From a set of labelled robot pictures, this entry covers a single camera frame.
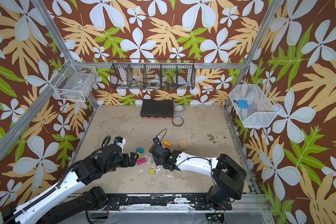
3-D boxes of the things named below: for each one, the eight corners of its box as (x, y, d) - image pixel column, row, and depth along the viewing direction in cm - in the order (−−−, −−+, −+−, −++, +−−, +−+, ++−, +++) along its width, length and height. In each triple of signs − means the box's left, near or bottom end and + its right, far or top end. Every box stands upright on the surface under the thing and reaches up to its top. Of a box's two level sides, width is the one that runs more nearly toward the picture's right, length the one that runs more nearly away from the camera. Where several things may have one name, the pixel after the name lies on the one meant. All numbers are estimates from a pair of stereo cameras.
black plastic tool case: (139, 119, 112) (138, 115, 108) (142, 102, 124) (141, 98, 120) (174, 119, 112) (174, 115, 108) (173, 103, 124) (173, 98, 120)
